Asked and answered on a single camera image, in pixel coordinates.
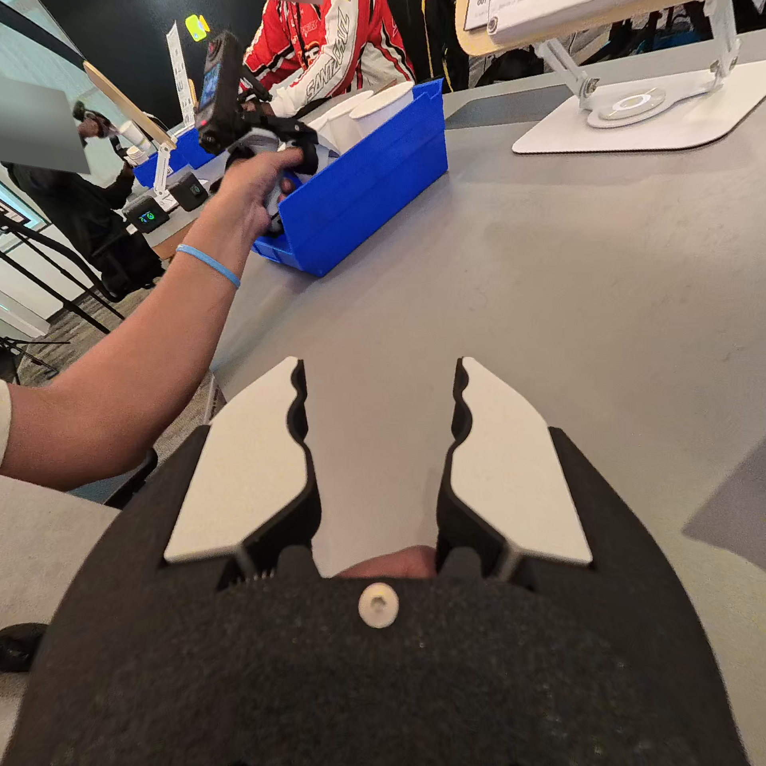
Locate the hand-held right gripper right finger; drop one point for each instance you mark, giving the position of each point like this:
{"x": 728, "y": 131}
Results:
{"x": 514, "y": 479}

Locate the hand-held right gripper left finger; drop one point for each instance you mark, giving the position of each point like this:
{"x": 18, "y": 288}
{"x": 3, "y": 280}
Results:
{"x": 251, "y": 479}

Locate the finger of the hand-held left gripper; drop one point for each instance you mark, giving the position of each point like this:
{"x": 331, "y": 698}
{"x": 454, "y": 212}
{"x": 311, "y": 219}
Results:
{"x": 326, "y": 158}

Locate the blue plastic bin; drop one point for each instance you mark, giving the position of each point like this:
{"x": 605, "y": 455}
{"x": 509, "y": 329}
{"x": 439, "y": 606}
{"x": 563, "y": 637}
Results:
{"x": 371, "y": 191}
{"x": 179, "y": 155}

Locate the set of white paper cups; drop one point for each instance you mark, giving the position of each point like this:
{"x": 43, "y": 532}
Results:
{"x": 377, "y": 113}

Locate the person's left forearm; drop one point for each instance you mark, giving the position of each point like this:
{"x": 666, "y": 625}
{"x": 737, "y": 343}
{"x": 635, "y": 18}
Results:
{"x": 119, "y": 383}

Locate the person's left hand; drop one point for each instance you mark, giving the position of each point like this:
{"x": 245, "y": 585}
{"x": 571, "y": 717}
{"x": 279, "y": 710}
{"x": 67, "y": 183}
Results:
{"x": 233, "y": 209}

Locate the person's right hand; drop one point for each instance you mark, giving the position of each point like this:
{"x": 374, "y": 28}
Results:
{"x": 395, "y": 565}

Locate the small black device green light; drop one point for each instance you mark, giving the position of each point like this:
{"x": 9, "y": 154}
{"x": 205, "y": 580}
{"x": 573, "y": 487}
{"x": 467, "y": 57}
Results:
{"x": 146, "y": 215}
{"x": 188, "y": 190}

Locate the white paper sign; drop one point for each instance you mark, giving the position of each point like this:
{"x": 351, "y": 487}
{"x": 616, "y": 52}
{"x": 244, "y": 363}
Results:
{"x": 179, "y": 66}

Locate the grey table with wooden edge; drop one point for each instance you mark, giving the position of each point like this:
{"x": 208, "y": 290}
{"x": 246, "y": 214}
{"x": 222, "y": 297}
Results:
{"x": 173, "y": 236}

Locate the blue wristband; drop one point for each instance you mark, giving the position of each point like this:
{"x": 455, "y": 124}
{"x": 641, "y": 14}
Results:
{"x": 209, "y": 263}

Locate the wooden board document stand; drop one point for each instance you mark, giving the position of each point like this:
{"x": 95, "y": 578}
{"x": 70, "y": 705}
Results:
{"x": 119, "y": 102}

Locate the wooden document board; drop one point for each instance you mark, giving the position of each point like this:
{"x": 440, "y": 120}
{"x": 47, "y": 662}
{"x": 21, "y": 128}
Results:
{"x": 473, "y": 42}

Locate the printed instruction sheet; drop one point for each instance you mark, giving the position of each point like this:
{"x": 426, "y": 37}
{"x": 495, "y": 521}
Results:
{"x": 479, "y": 15}

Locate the instruction sheet on stand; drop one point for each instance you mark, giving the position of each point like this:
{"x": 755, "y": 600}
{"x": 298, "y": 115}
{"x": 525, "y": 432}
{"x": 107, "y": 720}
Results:
{"x": 688, "y": 113}

